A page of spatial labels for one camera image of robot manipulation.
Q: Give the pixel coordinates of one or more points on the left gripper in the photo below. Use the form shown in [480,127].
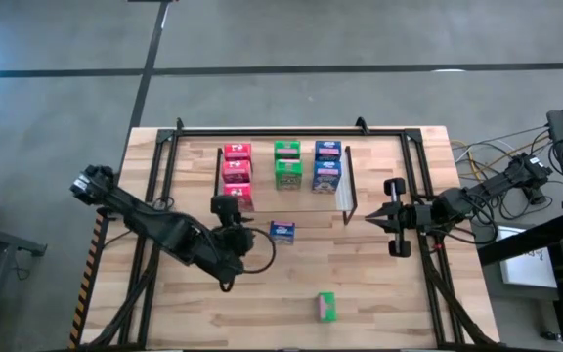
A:
[235,240]

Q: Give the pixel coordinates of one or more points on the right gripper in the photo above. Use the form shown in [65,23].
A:
[416,216]

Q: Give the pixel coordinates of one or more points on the red Froot Loops cereal box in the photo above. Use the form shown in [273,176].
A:
[236,171]
[237,150]
[246,195]

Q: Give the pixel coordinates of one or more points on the blue Frosted Flakes cereal box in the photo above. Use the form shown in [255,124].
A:
[282,232]
[326,177]
[328,149]

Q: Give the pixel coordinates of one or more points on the green Apple Jacks cereal box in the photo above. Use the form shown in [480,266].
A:
[287,149]
[327,307]
[289,175]

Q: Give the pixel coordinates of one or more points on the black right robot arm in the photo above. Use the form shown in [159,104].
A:
[487,188]

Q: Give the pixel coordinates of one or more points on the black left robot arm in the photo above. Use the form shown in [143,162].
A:
[164,230]

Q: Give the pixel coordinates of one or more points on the black metal beam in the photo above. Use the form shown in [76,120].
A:
[521,242]

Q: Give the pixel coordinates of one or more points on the white board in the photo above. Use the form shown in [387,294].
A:
[526,269]

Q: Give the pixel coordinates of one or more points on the yellow black hazard strip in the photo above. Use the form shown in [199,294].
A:
[86,278]

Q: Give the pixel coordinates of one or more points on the small black object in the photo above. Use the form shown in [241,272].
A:
[550,336]

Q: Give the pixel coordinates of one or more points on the grey metal desk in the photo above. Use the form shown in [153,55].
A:
[8,238]

